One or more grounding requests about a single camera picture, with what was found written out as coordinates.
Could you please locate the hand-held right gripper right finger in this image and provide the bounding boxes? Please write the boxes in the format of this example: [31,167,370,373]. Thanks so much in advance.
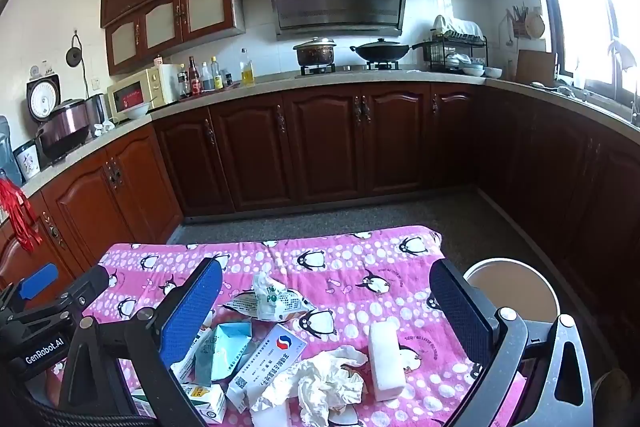
[429,258,596,427]

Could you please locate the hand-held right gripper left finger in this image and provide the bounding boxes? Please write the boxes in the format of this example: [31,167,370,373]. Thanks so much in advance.
[57,257,224,427]

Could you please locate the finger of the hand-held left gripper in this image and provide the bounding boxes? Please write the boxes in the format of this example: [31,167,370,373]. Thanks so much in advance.
[0,263,61,309]
[62,266,111,314]

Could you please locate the white foam block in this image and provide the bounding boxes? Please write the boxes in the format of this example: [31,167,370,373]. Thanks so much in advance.
[368,318,407,403]

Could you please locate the white green milk carton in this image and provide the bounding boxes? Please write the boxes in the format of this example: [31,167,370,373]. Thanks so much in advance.
[131,382,228,425]

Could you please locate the white barcode packet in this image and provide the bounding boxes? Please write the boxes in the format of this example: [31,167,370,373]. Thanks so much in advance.
[170,324,216,388]

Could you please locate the light blue packet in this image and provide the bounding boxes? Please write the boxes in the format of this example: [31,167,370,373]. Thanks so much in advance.
[194,322,253,390]

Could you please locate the red tassel decoration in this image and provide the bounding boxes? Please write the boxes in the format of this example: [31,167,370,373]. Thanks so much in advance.
[0,177,41,253]

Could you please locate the white printed snack wrapper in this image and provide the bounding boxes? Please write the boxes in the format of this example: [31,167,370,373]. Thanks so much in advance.
[220,271,316,323]

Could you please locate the white medicine box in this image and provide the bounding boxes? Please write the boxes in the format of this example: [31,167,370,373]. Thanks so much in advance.
[226,322,308,413]

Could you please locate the white flower print jar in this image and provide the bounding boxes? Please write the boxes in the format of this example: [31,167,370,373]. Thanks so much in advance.
[12,140,41,180]

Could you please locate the pink penguin print tablecloth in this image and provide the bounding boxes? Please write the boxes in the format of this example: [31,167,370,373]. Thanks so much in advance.
[45,225,531,427]

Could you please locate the blue water jug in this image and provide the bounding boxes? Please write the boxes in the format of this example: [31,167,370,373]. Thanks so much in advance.
[0,114,23,188]

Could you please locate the crumpled white tissue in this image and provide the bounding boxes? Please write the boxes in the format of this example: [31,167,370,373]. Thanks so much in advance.
[248,345,369,427]

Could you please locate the steel canister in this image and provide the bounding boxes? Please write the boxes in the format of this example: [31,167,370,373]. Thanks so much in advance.
[86,94,108,128]

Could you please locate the white dial kitchen scale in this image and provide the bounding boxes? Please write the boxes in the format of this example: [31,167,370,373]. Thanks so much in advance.
[26,74,62,123]

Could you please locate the cream microwave oven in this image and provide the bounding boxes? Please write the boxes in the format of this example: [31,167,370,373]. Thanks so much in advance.
[106,68,176,120]

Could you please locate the yellow oil bottle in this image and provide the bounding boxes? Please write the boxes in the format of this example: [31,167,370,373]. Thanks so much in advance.
[241,48,256,87]

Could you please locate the wooden cutting board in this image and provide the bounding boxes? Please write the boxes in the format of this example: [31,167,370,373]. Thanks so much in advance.
[515,50,557,83]

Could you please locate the black dish rack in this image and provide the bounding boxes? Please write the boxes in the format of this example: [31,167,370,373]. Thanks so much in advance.
[425,34,488,73]

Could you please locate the gas stove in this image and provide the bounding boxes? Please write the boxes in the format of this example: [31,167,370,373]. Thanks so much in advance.
[295,62,416,79]

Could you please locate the black wok with lid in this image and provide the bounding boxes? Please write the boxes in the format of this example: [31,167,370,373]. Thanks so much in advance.
[350,38,433,63]

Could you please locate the white cloth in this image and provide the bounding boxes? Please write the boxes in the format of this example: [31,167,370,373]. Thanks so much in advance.
[432,14,483,38]

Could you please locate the round woven strainer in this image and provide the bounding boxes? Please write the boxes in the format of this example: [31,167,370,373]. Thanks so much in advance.
[525,7,546,39]

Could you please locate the window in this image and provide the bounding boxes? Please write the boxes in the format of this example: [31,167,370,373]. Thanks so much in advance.
[530,0,640,93]

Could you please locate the wall utensil holder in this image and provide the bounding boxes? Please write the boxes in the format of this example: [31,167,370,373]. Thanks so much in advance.
[506,2,531,40]

